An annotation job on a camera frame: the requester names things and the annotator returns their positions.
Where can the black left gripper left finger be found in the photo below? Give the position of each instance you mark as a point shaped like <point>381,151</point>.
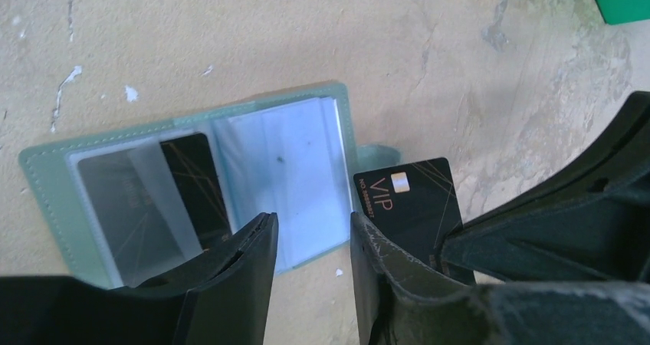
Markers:
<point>219,297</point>

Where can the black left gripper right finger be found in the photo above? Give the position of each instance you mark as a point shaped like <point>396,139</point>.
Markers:
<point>400,300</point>

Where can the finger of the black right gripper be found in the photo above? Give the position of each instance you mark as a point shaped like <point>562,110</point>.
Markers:
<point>587,222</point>

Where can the black credit card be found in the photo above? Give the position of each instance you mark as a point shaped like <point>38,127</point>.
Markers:
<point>154,203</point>
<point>415,206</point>

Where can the green card holder wallet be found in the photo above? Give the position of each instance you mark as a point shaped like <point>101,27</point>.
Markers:
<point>291,152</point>

